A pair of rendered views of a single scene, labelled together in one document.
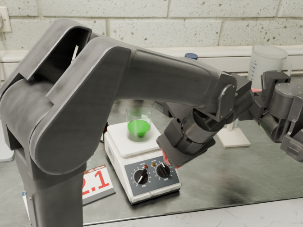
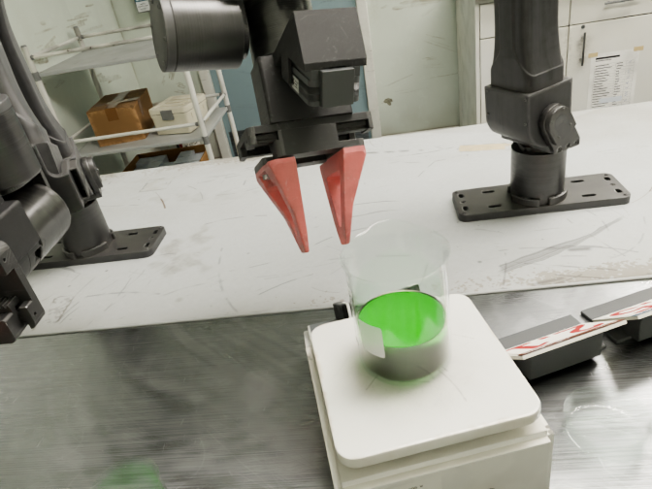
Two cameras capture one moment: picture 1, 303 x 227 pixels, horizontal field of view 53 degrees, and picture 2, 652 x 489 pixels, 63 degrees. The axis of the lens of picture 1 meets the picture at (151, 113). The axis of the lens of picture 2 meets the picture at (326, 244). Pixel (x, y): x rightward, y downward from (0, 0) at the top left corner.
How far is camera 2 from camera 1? 0.88 m
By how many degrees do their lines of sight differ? 113
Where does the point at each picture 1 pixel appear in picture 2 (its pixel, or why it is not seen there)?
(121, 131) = (473, 376)
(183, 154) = not seen: hidden behind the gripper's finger
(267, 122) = (44, 211)
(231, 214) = (230, 304)
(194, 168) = (235, 412)
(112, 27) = not seen: outside the picture
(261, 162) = (30, 422)
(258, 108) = (18, 212)
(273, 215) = (154, 303)
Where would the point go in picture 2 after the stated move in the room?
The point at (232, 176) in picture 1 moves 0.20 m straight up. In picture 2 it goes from (152, 382) to (65, 188)
